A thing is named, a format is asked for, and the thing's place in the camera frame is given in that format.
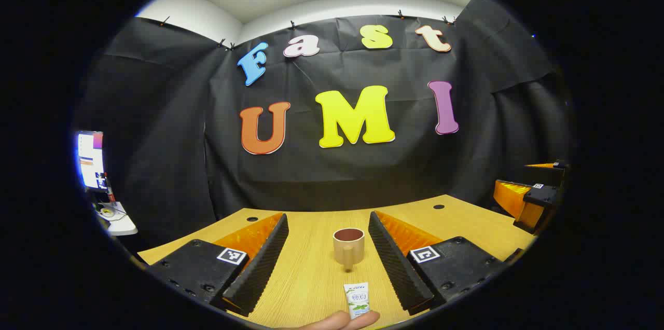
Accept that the black backdrop cloth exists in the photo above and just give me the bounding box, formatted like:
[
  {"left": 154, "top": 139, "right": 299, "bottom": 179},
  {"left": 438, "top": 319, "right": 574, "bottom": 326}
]
[{"left": 73, "top": 0, "right": 574, "bottom": 253}]

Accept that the wooden desktop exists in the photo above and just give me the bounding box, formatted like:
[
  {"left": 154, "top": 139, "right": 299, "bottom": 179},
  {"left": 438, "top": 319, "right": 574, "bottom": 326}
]
[{"left": 137, "top": 195, "right": 537, "bottom": 330}]

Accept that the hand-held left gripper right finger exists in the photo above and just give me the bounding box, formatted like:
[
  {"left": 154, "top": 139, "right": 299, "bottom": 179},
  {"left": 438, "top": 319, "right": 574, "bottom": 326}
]
[{"left": 368, "top": 211, "right": 506, "bottom": 316}]

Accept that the computer monitor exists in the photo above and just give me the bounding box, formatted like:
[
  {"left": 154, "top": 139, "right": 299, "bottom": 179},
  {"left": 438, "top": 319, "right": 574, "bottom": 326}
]
[{"left": 77, "top": 131, "right": 107, "bottom": 190}]

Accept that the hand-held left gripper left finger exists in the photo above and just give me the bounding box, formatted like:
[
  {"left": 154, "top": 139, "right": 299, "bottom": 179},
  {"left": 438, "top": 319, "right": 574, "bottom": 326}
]
[{"left": 148, "top": 212, "right": 289, "bottom": 318}]

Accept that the white toothpaste tube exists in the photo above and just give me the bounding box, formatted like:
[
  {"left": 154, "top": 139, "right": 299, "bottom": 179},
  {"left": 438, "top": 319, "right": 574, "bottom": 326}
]
[{"left": 343, "top": 282, "right": 371, "bottom": 319}]

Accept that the beige cup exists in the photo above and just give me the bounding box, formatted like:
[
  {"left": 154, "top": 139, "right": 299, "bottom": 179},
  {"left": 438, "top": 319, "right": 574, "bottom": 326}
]
[{"left": 333, "top": 228, "right": 365, "bottom": 272}]

